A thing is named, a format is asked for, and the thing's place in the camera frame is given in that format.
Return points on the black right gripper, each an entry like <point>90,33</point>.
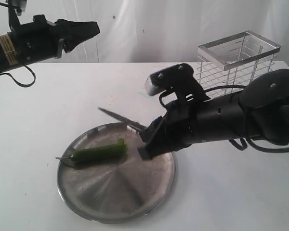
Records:
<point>179,128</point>

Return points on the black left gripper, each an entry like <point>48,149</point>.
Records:
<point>37,42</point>

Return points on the black handled knife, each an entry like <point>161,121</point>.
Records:
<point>133,124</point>

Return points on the green cucumber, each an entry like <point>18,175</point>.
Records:
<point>101,155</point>

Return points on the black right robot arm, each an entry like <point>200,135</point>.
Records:
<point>257,116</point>

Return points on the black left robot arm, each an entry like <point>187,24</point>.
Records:
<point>8,60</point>

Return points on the round stainless steel plate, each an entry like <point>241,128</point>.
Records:
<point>114,190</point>

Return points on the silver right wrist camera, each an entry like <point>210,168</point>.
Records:
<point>179,78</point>

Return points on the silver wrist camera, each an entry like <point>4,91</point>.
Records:
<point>19,5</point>
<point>179,78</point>

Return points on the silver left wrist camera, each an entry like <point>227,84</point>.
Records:
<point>19,5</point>

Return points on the chrome wire utensil holder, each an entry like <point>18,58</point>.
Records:
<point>234,60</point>

